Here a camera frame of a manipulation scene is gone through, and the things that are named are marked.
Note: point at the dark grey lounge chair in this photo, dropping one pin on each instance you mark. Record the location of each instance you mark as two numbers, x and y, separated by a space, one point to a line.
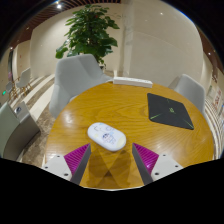
9 88

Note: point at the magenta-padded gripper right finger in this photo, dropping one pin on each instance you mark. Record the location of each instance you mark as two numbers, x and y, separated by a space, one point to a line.
146 160

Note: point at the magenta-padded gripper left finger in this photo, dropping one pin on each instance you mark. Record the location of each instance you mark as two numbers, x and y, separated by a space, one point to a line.
77 160

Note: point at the black mouse pad green lines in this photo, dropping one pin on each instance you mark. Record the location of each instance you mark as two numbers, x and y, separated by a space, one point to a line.
168 111

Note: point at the white power strip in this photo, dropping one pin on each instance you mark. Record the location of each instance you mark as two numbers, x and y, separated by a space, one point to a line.
132 82

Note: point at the grey shell chair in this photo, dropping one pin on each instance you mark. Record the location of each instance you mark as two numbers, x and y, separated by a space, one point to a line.
191 91
75 78

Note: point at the white lounge chair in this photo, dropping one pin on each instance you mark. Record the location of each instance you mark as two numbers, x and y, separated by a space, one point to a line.
24 78

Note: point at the large green potted plant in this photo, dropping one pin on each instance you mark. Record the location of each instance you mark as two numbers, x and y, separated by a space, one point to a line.
88 31

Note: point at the white cartoon-print computer mouse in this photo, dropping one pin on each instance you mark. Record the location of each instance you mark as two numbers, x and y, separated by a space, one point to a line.
106 136

